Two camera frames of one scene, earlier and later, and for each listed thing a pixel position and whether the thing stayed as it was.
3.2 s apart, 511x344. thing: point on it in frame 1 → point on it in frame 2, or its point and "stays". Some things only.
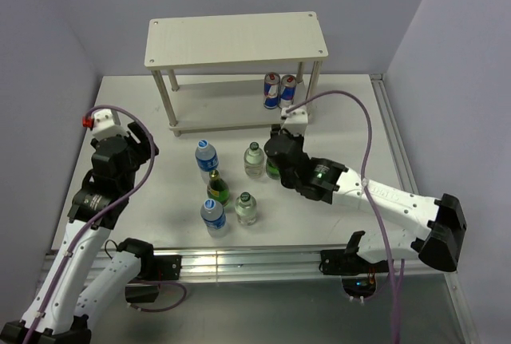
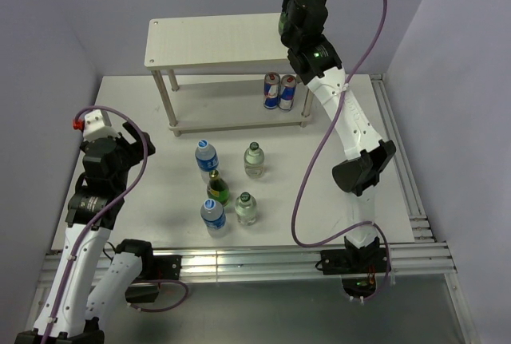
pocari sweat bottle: (207, 159) stays
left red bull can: (271, 89) stays
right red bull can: (288, 85) stays
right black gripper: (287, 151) → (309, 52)
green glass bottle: (272, 169) → (283, 16)
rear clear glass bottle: (254, 161) stays
